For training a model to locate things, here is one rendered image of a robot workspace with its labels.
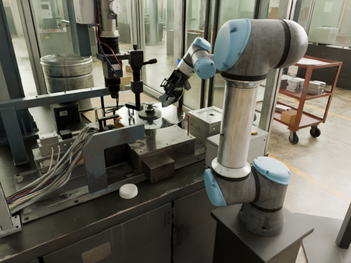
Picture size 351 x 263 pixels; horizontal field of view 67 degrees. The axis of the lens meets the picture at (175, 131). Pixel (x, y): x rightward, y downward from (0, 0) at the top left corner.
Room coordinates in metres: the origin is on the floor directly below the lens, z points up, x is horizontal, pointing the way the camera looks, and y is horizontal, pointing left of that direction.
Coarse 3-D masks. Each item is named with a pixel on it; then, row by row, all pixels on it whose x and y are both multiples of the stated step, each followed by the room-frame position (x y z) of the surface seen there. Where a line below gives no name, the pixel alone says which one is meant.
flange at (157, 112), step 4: (140, 112) 1.16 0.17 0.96; (144, 112) 1.15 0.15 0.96; (148, 112) 1.14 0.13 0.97; (152, 112) 1.14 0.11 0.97; (156, 112) 1.16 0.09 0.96; (160, 112) 1.16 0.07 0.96; (140, 116) 1.12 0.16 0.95; (144, 116) 1.11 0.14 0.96; (148, 116) 1.11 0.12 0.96; (152, 116) 1.11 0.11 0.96; (156, 116) 1.12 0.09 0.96
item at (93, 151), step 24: (120, 72) 1.06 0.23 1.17; (96, 144) 0.83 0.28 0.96; (120, 144) 0.88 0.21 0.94; (168, 144) 1.05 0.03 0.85; (192, 144) 1.11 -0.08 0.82; (96, 168) 0.83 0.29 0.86; (120, 168) 0.99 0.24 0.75; (144, 168) 0.94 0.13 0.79; (168, 168) 0.94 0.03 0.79; (72, 192) 0.81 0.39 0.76; (96, 192) 0.82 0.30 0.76; (24, 216) 0.69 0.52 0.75
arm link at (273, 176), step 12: (252, 168) 0.69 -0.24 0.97; (264, 168) 0.67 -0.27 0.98; (276, 168) 0.68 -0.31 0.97; (264, 180) 0.65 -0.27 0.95; (276, 180) 0.64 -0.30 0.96; (288, 180) 0.66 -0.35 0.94; (264, 192) 0.63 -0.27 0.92; (276, 192) 0.64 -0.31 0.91; (264, 204) 0.65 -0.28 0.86; (276, 204) 0.64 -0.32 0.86
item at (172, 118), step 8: (160, 104) 1.29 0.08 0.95; (120, 112) 1.18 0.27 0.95; (136, 112) 1.18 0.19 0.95; (168, 112) 1.19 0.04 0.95; (176, 112) 1.19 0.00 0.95; (120, 120) 1.08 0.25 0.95; (128, 120) 1.08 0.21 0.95; (136, 120) 1.08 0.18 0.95; (144, 120) 1.09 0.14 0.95; (152, 120) 1.09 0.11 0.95; (160, 120) 1.09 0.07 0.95; (168, 120) 1.09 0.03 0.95; (176, 120) 1.09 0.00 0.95; (152, 128) 1.00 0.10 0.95
